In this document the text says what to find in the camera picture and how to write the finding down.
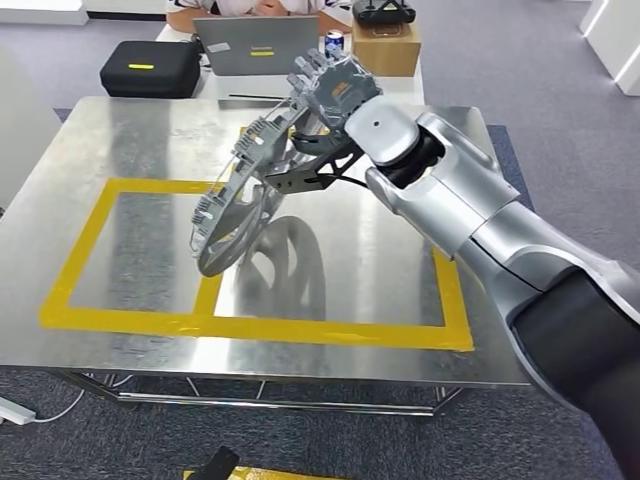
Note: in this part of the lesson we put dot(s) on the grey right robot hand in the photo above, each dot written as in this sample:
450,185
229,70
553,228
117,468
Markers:
345,89

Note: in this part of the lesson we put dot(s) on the grey plastic wheel cover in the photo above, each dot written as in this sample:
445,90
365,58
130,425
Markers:
225,199

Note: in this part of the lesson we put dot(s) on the person's right forearm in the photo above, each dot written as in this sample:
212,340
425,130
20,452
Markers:
181,20

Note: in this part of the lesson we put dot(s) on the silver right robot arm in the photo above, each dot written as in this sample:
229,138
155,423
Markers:
475,199

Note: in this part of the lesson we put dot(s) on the stainless steel workbench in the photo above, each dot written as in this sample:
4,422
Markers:
125,265

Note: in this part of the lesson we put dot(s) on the blue drink can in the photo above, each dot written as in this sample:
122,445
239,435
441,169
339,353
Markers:
333,40

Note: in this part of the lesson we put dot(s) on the brown cardboard box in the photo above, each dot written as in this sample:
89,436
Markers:
390,53

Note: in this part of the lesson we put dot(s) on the white desk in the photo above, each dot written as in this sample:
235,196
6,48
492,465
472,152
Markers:
400,89

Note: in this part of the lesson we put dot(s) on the black remote controller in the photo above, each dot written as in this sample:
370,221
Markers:
384,12

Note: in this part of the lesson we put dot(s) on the grey laptop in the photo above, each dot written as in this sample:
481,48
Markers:
250,43

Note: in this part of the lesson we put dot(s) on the seated person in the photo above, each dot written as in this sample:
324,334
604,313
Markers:
235,5

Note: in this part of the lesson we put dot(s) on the black zip case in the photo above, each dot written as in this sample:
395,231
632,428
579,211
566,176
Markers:
150,76

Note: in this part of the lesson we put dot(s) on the white low platform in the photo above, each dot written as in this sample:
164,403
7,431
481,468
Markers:
615,40
42,10

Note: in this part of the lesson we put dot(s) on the yellow floor tape strip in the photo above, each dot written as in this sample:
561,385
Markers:
280,474

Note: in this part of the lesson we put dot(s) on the dark robot foot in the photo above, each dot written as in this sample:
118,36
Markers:
216,464

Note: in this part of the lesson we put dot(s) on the white power strip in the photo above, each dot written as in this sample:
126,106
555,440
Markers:
17,412

